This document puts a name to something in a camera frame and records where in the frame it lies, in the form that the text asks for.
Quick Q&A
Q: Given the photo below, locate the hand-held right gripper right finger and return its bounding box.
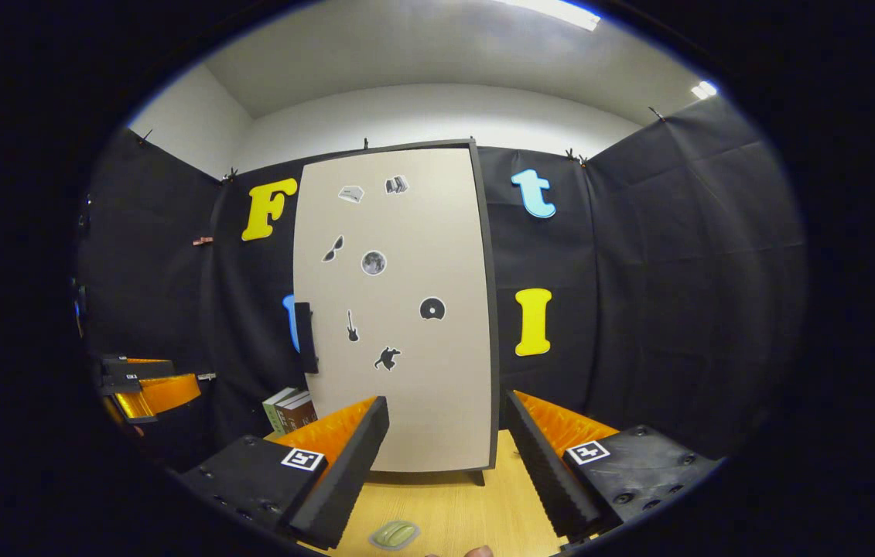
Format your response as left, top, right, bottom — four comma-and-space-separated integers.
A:
504, 388, 721, 542

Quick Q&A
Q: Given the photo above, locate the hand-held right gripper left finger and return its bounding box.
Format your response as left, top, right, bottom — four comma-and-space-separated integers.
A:
178, 395, 391, 551

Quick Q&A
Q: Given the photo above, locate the black door handle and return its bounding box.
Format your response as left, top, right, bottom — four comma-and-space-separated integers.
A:
294, 302, 320, 375

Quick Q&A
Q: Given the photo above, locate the grey cabinet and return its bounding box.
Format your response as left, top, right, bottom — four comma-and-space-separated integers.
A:
290, 138, 502, 487

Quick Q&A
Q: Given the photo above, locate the brown book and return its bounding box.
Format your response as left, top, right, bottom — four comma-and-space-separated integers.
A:
276, 391, 314, 434
286, 396, 320, 431

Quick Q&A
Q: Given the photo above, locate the black backdrop cloth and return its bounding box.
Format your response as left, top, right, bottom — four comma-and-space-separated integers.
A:
77, 97, 808, 473

